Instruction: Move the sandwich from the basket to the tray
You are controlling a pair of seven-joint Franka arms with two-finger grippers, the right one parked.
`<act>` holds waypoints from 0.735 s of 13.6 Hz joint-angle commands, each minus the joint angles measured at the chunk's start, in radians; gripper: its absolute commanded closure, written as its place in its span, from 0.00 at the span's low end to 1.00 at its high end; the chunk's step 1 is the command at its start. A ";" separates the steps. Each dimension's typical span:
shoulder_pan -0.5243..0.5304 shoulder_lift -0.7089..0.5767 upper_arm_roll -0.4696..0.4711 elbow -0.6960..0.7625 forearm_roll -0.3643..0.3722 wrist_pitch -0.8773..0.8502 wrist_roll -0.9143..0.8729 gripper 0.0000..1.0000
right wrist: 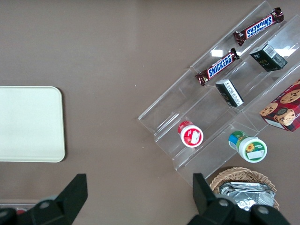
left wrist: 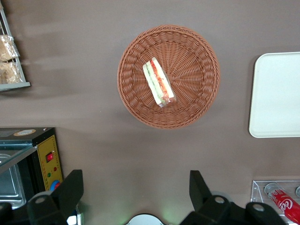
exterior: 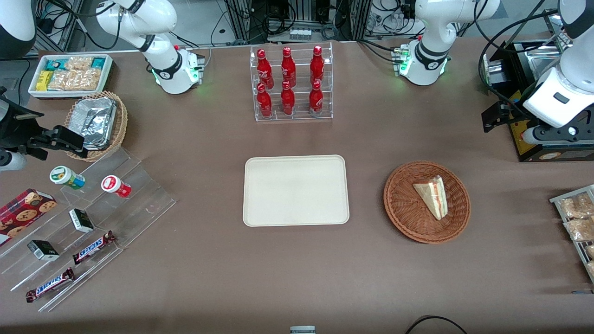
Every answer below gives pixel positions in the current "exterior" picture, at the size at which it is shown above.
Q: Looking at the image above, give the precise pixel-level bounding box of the tan wicker basket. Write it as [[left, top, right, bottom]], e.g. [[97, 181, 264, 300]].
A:
[[64, 90, 129, 162]]

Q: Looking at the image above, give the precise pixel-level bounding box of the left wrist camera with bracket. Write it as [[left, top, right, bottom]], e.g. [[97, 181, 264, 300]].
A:
[[521, 122, 594, 146]]

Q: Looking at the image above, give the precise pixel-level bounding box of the red lid yogurt cup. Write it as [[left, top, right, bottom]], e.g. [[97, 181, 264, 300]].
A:
[[101, 175, 132, 199]]

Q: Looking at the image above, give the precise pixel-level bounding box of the clear acrylic bottle rack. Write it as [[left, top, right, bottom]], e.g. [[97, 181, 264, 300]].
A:
[[249, 41, 334, 122]]

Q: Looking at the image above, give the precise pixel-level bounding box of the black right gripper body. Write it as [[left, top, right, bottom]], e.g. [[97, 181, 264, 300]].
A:
[[0, 87, 46, 154]]

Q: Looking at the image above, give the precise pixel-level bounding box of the white plastic snack bin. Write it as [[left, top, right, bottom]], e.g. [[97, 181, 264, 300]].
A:
[[28, 53, 114, 99]]

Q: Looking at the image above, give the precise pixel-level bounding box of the red soda bottle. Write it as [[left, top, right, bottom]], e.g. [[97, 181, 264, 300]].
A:
[[256, 83, 273, 118], [256, 49, 275, 90], [308, 81, 324, 115], [310, 45, 325, 85], [281, 46, 297, 87], [280, 80, 296, 116]]

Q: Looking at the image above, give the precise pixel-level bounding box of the brown wicker basket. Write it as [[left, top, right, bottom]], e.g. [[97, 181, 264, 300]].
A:
[[383, 160, 471, 245]]

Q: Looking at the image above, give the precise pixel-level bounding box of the black looped cable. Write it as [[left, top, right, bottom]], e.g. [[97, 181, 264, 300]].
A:
[[405, 315, 467, 334]]

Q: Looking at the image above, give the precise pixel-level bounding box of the small black white box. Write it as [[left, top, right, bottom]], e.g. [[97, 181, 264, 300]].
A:
[[26, 239, 60, 262], [68, 208, 95, 233]]

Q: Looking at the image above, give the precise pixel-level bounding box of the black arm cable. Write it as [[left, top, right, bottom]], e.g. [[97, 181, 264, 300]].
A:
[[472, 0, 560, 108]]

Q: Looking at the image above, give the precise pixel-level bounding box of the red cookie box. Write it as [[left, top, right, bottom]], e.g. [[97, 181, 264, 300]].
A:
[[0, 188, 58, 247]]

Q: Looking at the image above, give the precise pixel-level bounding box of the cream rectangular tray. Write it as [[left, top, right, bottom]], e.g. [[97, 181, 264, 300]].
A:
[[242, 154, 350, 228]]

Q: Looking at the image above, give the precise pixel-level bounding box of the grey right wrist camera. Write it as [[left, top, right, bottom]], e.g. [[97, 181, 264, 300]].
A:
[[0, 151, 27, 173]]

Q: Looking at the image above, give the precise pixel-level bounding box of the clear acrylic stepped shelf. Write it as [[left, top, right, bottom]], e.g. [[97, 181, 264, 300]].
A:
[[0, 147, 177, 313]]

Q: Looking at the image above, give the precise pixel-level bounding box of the grey wire rack tray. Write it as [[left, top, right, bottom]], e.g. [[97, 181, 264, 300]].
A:
[[549, 184, 594, 284]]

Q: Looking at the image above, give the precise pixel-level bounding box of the black food warmer machine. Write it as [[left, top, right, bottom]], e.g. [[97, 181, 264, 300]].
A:
[[482, 9, 594, 163]]

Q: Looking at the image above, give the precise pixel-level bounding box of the small clear cracker bag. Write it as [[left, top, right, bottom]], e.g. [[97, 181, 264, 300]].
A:
[[65, 56, 94, 71]]

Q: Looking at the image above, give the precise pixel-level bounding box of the green lid yogurt cup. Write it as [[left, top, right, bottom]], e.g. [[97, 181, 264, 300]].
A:
[[49, 166, 86, 190]]

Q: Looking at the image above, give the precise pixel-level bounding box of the silver foil container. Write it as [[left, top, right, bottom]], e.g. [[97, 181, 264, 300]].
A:
[[73, 96, 117, 150]]

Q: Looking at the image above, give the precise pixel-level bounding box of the triangular sandwich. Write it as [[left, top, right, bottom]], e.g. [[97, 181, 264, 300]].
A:
[[413, 174, 449, 221]]

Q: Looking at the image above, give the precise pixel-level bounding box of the large clear cracker bag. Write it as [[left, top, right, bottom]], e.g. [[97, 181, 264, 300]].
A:
[[47, 68, 102, 91]]

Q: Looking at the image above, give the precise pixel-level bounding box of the aluminium frame rack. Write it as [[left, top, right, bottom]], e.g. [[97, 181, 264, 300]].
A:
[[225, 0, 373, 43]]

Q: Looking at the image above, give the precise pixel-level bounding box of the Snickers chocolate bar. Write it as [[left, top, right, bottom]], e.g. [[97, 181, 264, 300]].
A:
[[72, 230, 117, 265], [25, 267, 76, 303]]

